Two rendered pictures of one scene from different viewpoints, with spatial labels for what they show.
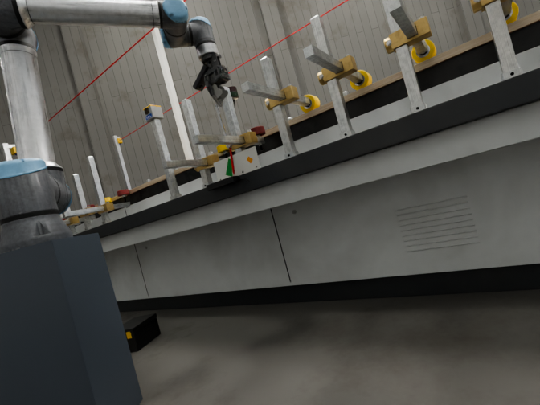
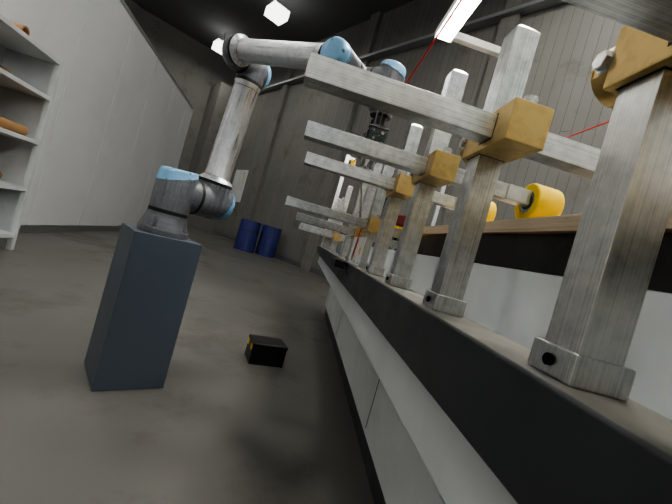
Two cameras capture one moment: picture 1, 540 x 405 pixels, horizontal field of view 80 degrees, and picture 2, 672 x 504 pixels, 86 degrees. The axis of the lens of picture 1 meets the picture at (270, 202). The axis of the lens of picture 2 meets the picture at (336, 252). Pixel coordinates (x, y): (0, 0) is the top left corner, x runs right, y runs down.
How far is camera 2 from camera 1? 1.05 m
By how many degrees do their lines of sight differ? 50
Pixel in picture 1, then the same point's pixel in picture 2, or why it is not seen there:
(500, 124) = (489, 480)
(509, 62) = (569, 315)
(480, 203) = not seen: outside the picture
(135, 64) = (546, 102)
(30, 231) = (147, 220)
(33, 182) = (168, 187)
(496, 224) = not seen: outside the picture
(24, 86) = (230, 113)
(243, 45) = not seen: outside the picture
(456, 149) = (430, 439)
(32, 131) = (218, 149)
